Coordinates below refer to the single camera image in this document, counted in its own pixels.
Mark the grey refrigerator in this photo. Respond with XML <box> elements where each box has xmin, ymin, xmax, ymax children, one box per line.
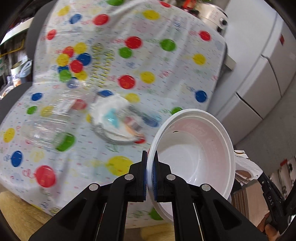
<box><xmin>208</xmin><ymin>1</ymin><xmax>295</xmax><ymax>144</ymax></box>

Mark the silver rice cooker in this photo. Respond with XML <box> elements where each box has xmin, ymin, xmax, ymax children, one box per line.
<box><xmin>195</xmin><ymin>3</ymin><xmax>228</xmax><ymax>36</ymax></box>

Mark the orange white paper bowl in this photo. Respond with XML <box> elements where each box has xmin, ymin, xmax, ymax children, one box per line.
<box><xmin>147</xmin><ymin>108</ymin><xmax>235</xmax><ymax>222</ymax></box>

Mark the white kitchen shelf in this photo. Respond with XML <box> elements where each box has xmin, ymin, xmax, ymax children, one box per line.
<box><xmin>1</xmin><ymin>17</ymin><xmax>34</xmax><ymax>45</ymax></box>

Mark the white patterned mug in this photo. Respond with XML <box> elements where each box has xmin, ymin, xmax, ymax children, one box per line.
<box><xmin>11</xmin><ymin>60</ymin><xmax>32</xmax><ymax>87</ymax></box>

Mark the balloon print tablecloth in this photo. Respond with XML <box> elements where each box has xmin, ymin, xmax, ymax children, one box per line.
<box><xmin>1</xmin><ymin>1</ymin><xmax>227</xmax><ymax>215</ymax></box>

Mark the clear plastic bottle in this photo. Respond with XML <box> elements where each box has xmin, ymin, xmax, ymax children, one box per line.
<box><xmin>22</xmin><ymin>87</ymin><xmax>95</xmax><ymax>152</ymax></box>

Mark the brown white paper wrapper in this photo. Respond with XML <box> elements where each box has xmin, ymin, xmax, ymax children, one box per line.
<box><xmin>234</xmin><ymin>150</ymin><xmax>263</xmax><ymax>186</ymax></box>

